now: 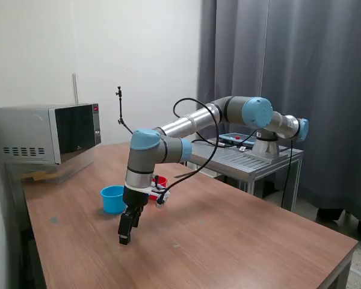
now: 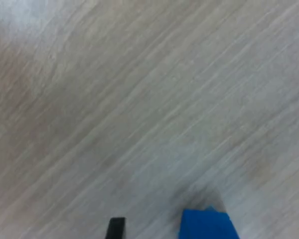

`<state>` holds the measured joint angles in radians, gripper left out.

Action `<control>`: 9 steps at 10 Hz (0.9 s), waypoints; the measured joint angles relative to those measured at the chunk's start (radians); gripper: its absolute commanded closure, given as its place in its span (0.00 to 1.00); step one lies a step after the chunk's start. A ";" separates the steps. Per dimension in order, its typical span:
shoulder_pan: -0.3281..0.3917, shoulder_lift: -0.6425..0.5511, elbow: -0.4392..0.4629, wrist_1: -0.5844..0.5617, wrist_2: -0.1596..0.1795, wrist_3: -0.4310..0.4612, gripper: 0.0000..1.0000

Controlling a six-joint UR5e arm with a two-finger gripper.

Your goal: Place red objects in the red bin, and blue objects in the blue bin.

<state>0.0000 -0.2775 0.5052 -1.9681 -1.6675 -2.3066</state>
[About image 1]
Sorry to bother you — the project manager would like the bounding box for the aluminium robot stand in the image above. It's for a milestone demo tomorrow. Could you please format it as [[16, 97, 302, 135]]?
[[183, 143, 304, 213]]

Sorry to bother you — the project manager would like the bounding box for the silver microwave oven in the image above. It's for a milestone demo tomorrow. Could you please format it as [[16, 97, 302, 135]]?
[[0, 103, 102, 166]]

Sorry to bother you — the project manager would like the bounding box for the black cable with metal connector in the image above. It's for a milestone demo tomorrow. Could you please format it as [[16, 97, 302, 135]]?
[[207, 137, 247, 151]]

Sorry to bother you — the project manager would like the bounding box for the blue grey teach pendant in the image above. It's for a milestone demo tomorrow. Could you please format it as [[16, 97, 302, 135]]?
[[218, 132, 256, 147]]

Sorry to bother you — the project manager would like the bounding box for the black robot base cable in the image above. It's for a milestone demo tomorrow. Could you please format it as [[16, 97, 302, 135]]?
[[279, 140, 293, 208]]

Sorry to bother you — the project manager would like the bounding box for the red plastic cup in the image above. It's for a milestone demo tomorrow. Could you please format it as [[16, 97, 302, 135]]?
[[149, 176, 168, 201]]

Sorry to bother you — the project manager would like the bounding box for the blue plastic cup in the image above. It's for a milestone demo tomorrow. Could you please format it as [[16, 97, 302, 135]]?
[[100, 185, 128, 215]]

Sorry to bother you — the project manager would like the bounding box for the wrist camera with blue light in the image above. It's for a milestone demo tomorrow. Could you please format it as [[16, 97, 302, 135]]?
[[152, 185, 171, 210]]

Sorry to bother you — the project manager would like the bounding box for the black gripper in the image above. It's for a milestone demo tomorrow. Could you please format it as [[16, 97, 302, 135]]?
[[117, 184, 150, 246]]

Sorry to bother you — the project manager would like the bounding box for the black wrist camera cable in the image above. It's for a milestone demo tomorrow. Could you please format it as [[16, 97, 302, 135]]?
[[161, 98, 259, 196]]

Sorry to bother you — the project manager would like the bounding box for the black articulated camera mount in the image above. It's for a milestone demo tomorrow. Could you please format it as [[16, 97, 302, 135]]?
[[114, 86, 134, 134]]

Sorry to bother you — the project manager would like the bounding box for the grey curtain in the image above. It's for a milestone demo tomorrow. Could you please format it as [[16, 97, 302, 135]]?
[[197, 0, 361, 225]]

